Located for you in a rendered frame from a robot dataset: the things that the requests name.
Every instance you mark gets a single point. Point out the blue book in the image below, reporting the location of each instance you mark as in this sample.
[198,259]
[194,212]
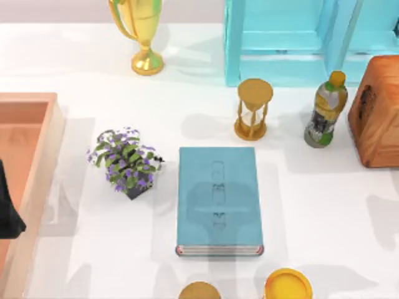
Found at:
[218,199]

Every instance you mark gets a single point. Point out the purple flowered plant pot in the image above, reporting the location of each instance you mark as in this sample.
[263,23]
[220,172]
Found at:
[127,162]

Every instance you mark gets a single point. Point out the wooden hourglass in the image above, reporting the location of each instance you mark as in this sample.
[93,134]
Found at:
[254,93]

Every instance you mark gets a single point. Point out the yellow capped bottle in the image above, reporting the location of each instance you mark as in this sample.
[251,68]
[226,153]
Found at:
[327,106]

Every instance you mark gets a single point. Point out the light blue rack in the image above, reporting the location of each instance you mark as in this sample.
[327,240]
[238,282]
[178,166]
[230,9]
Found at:
[280,37]

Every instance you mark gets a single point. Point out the gold trophy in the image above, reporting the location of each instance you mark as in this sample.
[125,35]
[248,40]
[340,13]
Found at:
[145,18]

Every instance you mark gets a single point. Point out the brown round lid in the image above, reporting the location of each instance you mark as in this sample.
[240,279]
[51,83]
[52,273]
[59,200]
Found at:
[199,291]

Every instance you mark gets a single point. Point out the yellow round cup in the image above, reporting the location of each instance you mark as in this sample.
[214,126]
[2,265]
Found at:
[288,285]

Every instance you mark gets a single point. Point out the salmon shallow box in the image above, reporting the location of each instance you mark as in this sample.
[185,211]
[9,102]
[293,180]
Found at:
[34,149]

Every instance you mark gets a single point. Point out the wooden box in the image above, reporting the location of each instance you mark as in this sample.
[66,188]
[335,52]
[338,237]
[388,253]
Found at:
[378,124]

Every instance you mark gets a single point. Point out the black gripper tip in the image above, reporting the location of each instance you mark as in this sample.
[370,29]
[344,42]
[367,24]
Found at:
[7,215]

